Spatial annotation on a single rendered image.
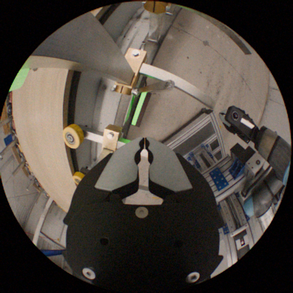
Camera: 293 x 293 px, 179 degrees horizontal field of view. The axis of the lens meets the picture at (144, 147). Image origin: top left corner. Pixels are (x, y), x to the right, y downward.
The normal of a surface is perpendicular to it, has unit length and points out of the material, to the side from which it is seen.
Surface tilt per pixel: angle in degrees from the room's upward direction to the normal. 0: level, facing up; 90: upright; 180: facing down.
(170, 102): 0
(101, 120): 0
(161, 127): 0
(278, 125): 90
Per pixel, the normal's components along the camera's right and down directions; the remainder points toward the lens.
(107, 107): -0.01, 0.53
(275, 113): -0.95, -0.27
